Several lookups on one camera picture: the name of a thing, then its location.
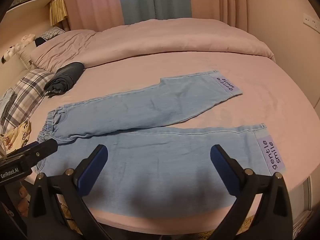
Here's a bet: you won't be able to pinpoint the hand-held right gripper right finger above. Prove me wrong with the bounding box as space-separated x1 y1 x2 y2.
210 144 293 240

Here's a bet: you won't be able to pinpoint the dark checked cloth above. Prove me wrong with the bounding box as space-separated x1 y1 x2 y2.
34 27 66 47

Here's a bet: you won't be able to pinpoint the blue grey clothing pile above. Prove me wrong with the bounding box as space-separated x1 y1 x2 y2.
0 89 18 123

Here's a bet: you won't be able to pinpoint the white wall socket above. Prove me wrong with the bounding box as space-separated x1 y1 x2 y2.
302 12 320 33

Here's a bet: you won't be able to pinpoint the bed with pink sheet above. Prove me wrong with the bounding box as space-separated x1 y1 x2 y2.
24 51 320 233

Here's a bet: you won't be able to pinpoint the yellow tassel fringe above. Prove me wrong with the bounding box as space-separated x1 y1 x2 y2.
49 0 68 27

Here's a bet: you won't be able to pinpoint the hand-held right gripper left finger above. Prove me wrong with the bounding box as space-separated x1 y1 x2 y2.
27 144 118 240

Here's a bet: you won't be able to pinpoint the dark grey folded garment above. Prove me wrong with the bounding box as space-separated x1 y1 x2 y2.
44 62 85 98

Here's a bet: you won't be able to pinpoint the pink curtain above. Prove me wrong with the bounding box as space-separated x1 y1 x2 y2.
191 0 250 30
60 0 125 32

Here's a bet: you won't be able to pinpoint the blue curtain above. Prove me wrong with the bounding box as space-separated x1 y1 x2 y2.
116 0 193 26

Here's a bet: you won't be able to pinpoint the yellow printed cloth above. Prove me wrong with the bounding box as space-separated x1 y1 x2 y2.
0 119 32 156

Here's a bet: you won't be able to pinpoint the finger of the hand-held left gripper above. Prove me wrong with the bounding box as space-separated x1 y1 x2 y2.
7 139 59 167

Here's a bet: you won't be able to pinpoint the plaid pillow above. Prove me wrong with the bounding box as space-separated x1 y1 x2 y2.
0 69 56 136

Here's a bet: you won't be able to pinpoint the light blue denim pants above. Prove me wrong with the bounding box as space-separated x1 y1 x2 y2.
35 70 287 207

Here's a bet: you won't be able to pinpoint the white plush toy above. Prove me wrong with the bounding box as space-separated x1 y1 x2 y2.
0 33 36 65

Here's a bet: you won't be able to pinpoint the pink duvet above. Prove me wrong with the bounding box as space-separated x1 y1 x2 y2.
30 19 276 71

